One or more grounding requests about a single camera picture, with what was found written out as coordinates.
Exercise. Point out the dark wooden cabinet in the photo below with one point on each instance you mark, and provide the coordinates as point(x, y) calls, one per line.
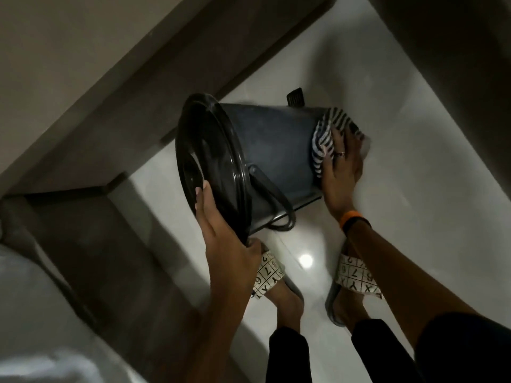
point(459, 67)

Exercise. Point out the orange and black wristband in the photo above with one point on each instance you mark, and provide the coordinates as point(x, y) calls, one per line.
point(353, 220)

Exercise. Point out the white patterned left slipper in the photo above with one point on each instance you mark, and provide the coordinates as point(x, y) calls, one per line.
point(266, 275)

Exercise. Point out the white patterned slipper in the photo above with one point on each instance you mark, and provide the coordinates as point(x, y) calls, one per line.
point(357, 277)
point(266, 275)

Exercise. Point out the person's right thumb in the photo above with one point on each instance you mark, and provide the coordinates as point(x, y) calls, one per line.
point(326, 169)

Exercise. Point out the dark pedal trash bin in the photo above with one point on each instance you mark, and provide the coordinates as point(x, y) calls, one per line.
point(263, 155)

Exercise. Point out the brown wooden counter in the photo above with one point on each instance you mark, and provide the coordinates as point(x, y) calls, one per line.
point(99, 83)

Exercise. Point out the person's left forearm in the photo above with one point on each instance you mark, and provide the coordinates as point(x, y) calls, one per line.
point(223, 339)

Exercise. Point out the black trousers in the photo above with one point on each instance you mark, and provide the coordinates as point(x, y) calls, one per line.
point(379, 354)

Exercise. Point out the person's right forearm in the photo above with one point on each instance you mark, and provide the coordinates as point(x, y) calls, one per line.
point(399, 283)

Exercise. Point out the striped black white cloth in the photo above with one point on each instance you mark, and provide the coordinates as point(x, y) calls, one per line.
point(324, 143)

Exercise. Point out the person's right hand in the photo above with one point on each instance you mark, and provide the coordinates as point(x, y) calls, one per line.
point(339, 183)

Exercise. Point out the white patterned right slipper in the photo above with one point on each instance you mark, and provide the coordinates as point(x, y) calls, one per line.
point(357, 277)

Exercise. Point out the black shirt sleeve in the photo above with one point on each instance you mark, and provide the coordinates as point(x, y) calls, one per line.
point(467, 351)

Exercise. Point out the person's left hand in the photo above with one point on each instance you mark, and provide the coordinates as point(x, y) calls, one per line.
point(225, 251)

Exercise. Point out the person's left thumb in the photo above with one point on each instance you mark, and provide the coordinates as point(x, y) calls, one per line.
point(254, 247)

